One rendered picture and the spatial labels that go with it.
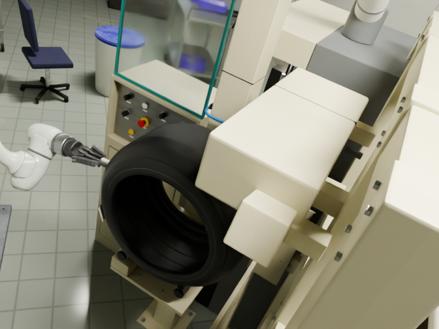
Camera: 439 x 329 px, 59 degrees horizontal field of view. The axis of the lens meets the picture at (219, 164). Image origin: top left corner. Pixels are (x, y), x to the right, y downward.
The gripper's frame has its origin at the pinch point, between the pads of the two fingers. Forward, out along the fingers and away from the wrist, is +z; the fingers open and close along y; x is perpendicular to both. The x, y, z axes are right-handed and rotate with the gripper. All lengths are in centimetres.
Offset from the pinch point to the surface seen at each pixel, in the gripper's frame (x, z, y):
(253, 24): -59, 40, 26
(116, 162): -12.1, 13.7, -11.3
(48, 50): 45, -229, 174
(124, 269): 39.5, 16.6, -10.8
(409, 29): -11, 81, 404
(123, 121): 15, -38, 55
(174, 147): -23.2, 33.5, -6.5
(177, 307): 47, 42, -9
